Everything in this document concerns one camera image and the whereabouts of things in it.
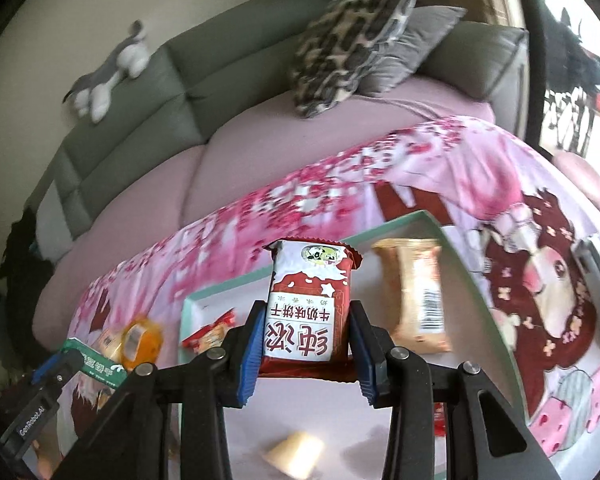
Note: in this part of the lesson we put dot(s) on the black clothing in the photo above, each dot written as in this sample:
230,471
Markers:
22,260

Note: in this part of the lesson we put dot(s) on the pink sofa seat cover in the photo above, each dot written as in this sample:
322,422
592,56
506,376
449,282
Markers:
280,150

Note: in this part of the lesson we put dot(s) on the cream bun clear packet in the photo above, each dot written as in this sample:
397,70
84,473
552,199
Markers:
295,452

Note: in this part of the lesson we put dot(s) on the grey sofa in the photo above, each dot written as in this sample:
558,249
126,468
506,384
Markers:
145,90

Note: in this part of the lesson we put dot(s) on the black white patterned cushion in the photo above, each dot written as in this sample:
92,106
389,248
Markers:
345,45

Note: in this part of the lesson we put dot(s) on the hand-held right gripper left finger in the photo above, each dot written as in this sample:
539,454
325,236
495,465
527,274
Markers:
247,360

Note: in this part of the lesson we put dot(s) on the teal shallow box tray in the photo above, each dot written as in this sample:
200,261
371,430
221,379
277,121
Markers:
370,410

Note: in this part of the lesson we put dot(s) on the dark scooter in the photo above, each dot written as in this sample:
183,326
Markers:
575,70

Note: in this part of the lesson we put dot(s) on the printed cartoon blanket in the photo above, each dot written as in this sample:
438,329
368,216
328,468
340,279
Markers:
330,195

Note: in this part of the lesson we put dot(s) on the green snack packet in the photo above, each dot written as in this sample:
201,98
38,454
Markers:
97,362

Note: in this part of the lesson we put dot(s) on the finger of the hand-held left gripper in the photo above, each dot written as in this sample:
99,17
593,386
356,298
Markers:
55,367

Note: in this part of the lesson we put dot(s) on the beige bread packet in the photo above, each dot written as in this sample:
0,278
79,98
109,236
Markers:
415,295

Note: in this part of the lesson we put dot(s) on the red white biscuit packet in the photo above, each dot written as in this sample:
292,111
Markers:
305,310

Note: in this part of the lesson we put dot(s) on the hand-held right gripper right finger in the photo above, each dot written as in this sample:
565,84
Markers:
365,365

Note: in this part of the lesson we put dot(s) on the red snack packet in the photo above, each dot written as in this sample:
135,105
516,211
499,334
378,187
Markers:
205,337

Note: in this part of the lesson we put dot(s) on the pale blue cushion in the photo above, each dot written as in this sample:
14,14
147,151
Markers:
62,215

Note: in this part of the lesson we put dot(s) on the grey cushion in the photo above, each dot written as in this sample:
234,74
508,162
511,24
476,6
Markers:
420,45

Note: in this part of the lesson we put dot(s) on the small red candy packet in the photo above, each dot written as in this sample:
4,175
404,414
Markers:
438,420

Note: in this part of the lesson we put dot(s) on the orange snack packet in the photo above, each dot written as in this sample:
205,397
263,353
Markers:
142,340

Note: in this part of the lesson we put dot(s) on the grey white plush dog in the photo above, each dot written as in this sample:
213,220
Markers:
115,67

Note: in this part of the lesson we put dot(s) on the grey metallic object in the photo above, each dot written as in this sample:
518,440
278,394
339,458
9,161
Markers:
597,267

